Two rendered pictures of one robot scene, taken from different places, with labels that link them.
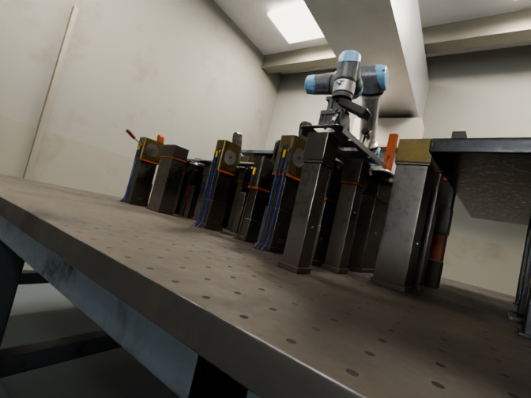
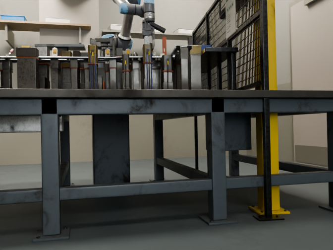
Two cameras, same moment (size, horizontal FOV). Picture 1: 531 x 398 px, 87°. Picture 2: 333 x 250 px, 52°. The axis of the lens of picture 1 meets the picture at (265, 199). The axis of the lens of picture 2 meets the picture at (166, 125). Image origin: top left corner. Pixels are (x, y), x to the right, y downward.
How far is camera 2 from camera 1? 1.74 m
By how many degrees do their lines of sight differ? 49
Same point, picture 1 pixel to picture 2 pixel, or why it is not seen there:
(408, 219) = (198, 74)
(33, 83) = not seen: outside the picture
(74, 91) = not seen: outside the picture
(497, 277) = not seen: hidden behind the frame
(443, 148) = (209, 50)
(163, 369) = (203, 110)
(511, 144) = (224, 49)
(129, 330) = (189, 107)
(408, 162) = (194, 54)
